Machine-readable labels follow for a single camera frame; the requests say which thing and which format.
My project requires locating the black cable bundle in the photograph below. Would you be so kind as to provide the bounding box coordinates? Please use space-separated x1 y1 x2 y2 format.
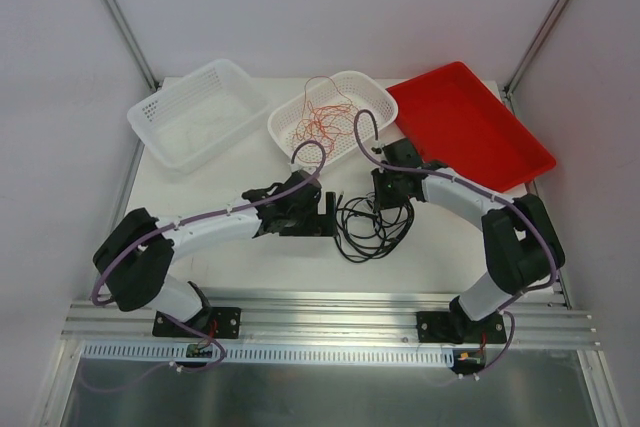
335 190 416 264

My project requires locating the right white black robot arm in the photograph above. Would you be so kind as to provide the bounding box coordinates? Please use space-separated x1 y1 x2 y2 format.
371 138 565 342

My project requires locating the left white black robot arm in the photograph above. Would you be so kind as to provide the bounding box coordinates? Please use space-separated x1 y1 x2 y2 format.
92 170 337 336

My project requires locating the white perforated oval basket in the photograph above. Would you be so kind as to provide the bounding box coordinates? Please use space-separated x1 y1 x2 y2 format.
267 71 398 167

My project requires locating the red plastic tray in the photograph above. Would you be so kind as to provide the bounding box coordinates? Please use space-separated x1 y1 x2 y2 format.
388 61 556 193

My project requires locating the translucent white rectangular basket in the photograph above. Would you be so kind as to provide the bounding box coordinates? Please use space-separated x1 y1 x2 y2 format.
127 59 271 174

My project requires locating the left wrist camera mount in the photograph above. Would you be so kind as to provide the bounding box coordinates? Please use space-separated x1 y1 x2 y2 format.
289 159 316 173

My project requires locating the white slotted cable duct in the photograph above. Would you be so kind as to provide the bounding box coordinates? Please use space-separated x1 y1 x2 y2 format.
82 341 454 368

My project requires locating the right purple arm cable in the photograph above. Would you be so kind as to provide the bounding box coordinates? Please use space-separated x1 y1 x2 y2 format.
353 109 560 313

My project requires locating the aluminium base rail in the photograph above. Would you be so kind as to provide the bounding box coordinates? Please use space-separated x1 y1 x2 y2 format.
62 288 602 350

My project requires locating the left aluminium frame post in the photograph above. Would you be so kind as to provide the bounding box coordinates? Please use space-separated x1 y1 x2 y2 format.
101 0 160 92

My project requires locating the aluminium frame post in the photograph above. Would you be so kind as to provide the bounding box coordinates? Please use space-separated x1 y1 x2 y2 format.
503 0 572 101
101 0 160 92

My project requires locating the right aluminium frame post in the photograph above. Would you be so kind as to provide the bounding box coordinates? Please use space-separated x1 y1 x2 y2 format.
503 0 572 101

